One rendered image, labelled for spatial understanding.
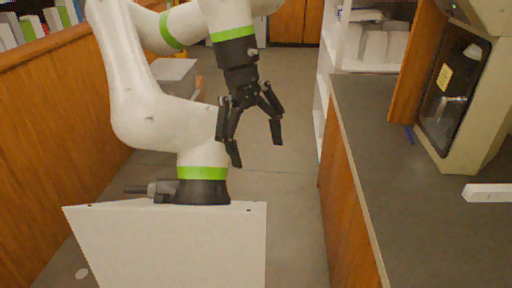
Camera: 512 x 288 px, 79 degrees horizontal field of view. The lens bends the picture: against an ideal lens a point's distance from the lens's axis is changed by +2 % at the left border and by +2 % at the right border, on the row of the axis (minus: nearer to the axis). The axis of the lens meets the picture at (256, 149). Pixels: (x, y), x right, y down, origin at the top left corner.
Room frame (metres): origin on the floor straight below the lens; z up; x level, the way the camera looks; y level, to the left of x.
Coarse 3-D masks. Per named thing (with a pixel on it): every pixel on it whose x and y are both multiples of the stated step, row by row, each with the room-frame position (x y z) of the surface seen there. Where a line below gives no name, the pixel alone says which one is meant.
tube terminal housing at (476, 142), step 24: (456, 24) 1.11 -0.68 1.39; (504, 48) 0.86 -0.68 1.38; (504, 72) 0.86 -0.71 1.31; (480, 96) 0.86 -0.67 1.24; (504, 96) 0.85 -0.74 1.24; (480, 120) 0.86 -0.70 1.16; (504, 120) 0.87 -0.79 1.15; (456, 144) 0.86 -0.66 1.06; (480, 144) 0.85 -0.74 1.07; (456, 168) 0.86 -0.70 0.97; (480, 168) 0.87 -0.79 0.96
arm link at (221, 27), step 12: (204, 0) 0.63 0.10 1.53; (216, 0) 0.62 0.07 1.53; (228, 0) 0.62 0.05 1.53; (240, 0) 0.63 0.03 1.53; (252, 0) 0.67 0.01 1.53; (264, 0) 0.70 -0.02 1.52; (204, 12) 0.64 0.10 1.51; (216, 12) 0.63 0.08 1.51; (228, 12) 0.62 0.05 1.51; (240, 12) 0.63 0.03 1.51; (252, 12) 0.69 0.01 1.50; (216, 24) 0.63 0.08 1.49; (228, 24) 0.62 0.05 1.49; (240, 24) 0.63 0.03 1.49; (252, 24) 0.65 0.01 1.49; (216, 36) 0.63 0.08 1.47; (228, 36) 0.62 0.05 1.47; (240, 36) 0.62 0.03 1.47
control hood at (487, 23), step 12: (456, 0) 0.96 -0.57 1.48; (468, 0) 0.88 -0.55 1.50; (480, 0) 0.87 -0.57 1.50; (492, 0) 0.87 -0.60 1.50; (504, 0) 0.86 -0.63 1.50; (468, 12) 0.93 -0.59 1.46; (480, 12) 0.87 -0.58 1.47; (492, 12) 0.87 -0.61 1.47; (504, 12) 0.86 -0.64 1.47; (468, 24) 0.99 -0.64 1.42; (480, 24) 0.89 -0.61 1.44; (492, 24) 0.86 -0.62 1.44; (504, 24) 0.86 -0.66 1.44
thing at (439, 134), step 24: (456, 48) 1.04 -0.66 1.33; (480, 48) 0.91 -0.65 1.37; (432, 72) 1.15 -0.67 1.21; (456, 72) 0.98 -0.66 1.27; (480, 72) 0.87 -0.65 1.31; (432, 96) 1.08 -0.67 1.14; (456, 96) 0.93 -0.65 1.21; (432, 120) 1.02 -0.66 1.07; (456, 120) 0.88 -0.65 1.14; (432, 144) 0.96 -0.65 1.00
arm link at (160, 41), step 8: (152, 16) 0.97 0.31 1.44; (160, 16) 0.96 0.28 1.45; (152, 24) 0.95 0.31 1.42; (160, 24) 0.94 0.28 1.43; (152, 32) 0.95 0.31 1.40; (160, 32) 0.93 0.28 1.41; (168, 32) 0.91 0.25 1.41; (152, 40) 0.95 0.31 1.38; (160, 40) 0.94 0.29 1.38; (168, 40) 0.92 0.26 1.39; (176, 40) 0.91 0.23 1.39; (152, 48) 0.96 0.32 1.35; (160, 48) 0.96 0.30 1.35; (168, 48) 0.95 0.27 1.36; (176, 48) 0.94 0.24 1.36; (184, 48) 0.95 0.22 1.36
